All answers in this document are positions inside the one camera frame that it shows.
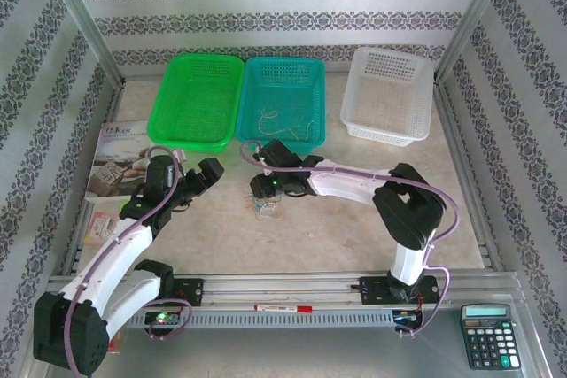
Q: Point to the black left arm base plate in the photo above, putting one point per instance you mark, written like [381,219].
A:
[188,291]

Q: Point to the aluminium side rail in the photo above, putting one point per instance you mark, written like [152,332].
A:
[111,108]
[465,165]

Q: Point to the rubber bands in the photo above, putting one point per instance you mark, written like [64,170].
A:
[280,216]

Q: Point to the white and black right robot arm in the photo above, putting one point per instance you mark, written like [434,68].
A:
[341,183]

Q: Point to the green plastic basket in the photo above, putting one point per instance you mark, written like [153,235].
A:
[195,103]

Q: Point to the red and white marker pen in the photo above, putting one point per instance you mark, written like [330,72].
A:
[283,307]

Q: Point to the aluminium frame post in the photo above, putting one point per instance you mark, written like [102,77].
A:
[476,15]
[80,15]

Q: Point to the black desk calculator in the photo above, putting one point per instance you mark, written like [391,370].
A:
[489,338]

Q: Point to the white plastic basket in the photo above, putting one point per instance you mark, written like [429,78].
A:
[385,99]

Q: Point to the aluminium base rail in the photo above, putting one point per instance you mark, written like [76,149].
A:
[283,287]

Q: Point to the book with photo cover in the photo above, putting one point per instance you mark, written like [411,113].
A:
[115,152]

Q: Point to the small green round cap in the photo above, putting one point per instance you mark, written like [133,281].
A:
[121,206]

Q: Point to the left controller board green light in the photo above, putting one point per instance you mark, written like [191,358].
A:
[163,318]

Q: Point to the pink printed card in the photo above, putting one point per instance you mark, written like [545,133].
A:
[99,227]

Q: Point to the teal plastic basket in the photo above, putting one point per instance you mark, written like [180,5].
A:
[283,94]

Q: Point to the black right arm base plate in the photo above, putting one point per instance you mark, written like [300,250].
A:
[376,291]

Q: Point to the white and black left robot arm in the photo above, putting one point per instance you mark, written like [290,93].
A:
[128,241]

